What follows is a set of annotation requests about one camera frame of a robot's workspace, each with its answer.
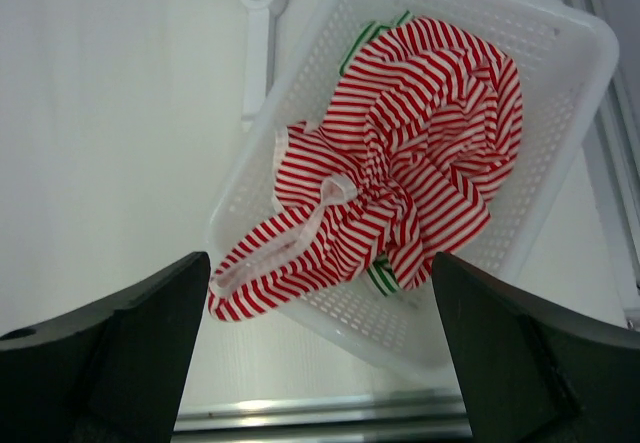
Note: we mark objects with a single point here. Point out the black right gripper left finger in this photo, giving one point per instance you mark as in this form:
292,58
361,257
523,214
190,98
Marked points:
113,370

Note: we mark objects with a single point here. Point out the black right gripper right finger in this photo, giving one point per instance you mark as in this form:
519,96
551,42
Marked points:
531,370

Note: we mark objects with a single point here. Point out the aluminium mounting rail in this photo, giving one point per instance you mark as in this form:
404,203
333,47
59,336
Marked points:
579,259

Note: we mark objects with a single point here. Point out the red striped tank top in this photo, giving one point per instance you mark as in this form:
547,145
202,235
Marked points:
422,130

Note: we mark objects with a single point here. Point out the green striped tank top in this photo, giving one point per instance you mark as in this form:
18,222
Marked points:
379,274

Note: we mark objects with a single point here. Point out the clear plastic basket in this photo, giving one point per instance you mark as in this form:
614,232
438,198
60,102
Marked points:
565,58

